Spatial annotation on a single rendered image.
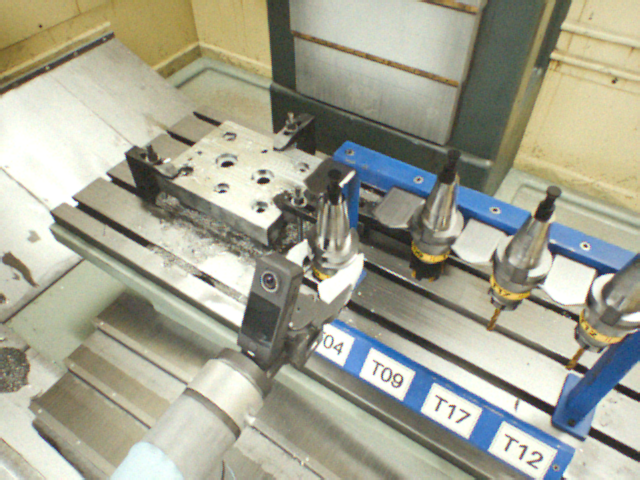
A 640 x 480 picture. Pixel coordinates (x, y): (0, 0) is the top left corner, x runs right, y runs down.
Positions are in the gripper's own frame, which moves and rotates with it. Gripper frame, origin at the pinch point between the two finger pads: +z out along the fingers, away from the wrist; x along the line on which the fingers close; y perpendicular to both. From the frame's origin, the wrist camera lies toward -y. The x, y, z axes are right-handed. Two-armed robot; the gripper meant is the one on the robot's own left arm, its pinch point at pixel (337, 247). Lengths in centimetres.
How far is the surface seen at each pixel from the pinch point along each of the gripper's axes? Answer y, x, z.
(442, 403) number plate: 25.5, 19.2, 0.6
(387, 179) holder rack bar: -2.1, 0.3, 12.4
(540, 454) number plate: 24.9, 33.9, 1.0
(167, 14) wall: 40, -131, 91
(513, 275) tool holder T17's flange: -1.4, 20.3, 6.6
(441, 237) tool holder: -2.7, 11.0, 6.3
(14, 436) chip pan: 53, -51, -39
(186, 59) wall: 59, -130, 94
